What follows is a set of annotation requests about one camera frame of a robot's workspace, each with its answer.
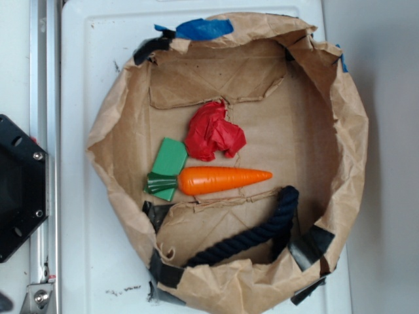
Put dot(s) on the orange toy carrot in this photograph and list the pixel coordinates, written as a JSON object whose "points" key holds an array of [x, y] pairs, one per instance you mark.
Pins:
{"points": [[193, 181]]}

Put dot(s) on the crumpled red paper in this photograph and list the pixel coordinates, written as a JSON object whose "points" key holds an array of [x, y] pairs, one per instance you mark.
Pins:
{"points": [[209, 132]]}

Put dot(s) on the brown paper bag tray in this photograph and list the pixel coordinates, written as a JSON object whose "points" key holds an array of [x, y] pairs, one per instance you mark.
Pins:
{"points": [[303, 121]]}

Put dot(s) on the white plastic board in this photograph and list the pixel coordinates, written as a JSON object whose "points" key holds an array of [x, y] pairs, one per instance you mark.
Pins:
{"points": [[100, 271]]}

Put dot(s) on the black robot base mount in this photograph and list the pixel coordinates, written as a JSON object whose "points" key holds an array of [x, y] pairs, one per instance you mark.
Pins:
{"points": [[23, 187]]}

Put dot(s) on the aluminium frame rail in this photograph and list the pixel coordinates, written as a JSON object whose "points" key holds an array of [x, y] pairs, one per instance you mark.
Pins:
{"points": [[43, 291]]}

